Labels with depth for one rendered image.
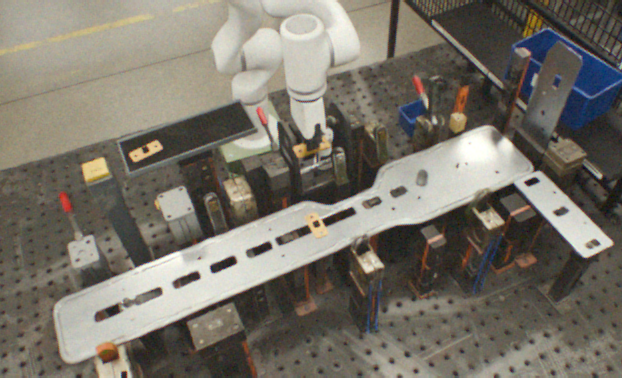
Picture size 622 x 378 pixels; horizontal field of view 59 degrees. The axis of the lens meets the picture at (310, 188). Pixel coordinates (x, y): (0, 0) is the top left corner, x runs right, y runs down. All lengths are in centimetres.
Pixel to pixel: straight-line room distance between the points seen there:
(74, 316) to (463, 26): 160
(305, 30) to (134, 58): 291
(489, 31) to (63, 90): 265
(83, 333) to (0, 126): 244
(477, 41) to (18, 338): 179
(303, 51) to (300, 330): 91
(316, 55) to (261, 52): 70
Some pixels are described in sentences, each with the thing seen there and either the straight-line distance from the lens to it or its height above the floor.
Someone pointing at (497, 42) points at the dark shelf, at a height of 103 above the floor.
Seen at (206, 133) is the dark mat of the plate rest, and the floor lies 116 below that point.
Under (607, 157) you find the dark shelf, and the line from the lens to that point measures 182.
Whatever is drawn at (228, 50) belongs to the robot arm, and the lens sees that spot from 173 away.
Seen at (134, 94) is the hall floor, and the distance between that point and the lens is 364.
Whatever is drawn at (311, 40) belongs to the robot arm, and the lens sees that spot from 107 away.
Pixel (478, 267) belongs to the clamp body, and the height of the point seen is 82.
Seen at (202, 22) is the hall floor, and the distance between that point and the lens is 412.
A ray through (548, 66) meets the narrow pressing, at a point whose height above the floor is 125.
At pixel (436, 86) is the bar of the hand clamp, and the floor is 120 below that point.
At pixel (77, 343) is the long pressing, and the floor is 100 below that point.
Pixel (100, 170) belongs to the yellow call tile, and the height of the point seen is 116.
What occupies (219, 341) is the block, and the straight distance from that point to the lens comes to 137.
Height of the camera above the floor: 225
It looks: 51 degrees down
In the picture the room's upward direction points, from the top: 4 degrees counter-clockwise
